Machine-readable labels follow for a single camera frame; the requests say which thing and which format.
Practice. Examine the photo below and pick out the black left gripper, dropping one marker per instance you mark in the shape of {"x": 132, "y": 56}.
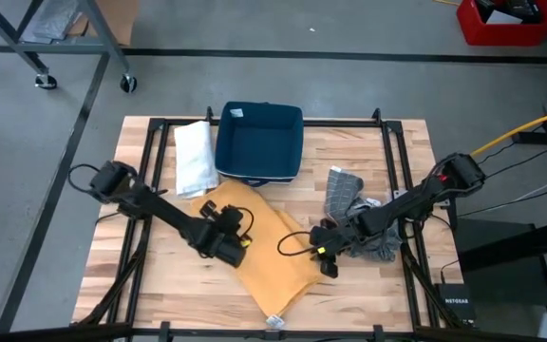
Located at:
{"x": 233, "y": 223}

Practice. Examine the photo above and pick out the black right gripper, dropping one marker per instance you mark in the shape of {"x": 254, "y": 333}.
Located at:
{"x": 330, "y": 242}

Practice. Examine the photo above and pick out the grey checked towel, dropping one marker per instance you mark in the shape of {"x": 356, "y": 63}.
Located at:
{"x": 342, "y": 190}

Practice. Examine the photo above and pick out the orange yellow towel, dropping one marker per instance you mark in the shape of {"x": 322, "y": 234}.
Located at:
{"x": 273, "y": 266}

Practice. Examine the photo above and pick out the white checked towel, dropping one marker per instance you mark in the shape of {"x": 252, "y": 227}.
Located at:
{"x": 195, "y": 157}

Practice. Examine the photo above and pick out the navy blue fabric bin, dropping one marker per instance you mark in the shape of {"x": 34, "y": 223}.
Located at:
{"x": 259, "y": 142}

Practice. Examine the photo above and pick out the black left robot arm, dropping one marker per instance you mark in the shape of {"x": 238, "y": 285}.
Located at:
{"x": 169, "y": 214}

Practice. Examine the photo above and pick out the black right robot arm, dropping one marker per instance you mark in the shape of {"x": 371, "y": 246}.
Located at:
{"x": 397, "y": 209}

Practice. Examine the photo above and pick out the black side desk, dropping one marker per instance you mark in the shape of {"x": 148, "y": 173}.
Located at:
{"x": 501, "y": 247}

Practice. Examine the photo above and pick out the grey metal wheeled cart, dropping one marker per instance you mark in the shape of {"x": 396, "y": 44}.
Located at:
{"x": 104, "y": 33}

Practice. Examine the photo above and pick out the brown cardboard box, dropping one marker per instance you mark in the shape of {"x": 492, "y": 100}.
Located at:
{"x": 121, "y": 19}

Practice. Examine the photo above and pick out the grey wrapped package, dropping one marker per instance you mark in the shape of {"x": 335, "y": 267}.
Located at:
{"x": 55, "y": 21}

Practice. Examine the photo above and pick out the red plastic bin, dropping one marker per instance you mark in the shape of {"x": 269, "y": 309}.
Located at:
{"x": 506, "y": 34}

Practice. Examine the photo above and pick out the white paper sheet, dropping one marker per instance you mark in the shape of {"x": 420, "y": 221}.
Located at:
{"x": 501, "y": 18}

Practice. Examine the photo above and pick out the black device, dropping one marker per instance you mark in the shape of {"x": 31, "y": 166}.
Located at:
{"x": 520, "y": 7}

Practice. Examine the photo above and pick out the black metal table frame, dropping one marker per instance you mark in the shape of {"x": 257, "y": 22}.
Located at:
{"x": 349, "y": 122}

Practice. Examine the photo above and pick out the black Netgear network switch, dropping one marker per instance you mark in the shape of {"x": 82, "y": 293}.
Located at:
{"x": 454, "y": 304}

